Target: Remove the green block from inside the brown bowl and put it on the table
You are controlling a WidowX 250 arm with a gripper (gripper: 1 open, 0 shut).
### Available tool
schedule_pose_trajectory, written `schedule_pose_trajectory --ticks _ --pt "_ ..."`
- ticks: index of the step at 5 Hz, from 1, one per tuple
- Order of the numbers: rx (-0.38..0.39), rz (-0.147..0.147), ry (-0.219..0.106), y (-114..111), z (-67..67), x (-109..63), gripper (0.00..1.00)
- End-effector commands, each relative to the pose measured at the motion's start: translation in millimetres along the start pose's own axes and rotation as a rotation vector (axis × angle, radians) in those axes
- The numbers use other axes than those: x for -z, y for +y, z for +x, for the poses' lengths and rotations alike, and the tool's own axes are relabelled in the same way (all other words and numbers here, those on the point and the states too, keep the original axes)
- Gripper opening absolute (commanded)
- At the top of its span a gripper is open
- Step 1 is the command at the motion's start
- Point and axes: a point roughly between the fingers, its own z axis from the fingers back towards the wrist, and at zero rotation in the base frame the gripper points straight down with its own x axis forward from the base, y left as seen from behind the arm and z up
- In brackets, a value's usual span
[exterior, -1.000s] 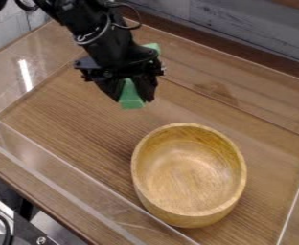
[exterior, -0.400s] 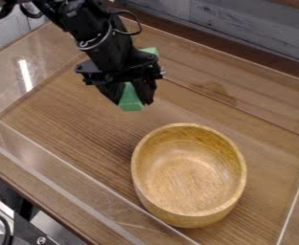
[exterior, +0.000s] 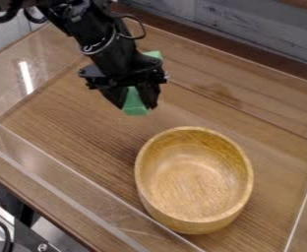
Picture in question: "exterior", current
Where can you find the clear acrylic tray wall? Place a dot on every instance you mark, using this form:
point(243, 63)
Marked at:
point(68, 144)

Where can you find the brown wooden bowl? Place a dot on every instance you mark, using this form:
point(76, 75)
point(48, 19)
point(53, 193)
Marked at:
point(194, 179)

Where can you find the green rectangular block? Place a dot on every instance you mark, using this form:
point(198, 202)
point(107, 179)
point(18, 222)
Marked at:
point(155, 76)

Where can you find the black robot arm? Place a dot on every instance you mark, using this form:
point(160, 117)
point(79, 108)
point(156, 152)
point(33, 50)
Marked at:
point(76, 17)

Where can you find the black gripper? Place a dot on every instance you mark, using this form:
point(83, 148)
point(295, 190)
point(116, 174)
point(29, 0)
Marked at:
point(119, 67)

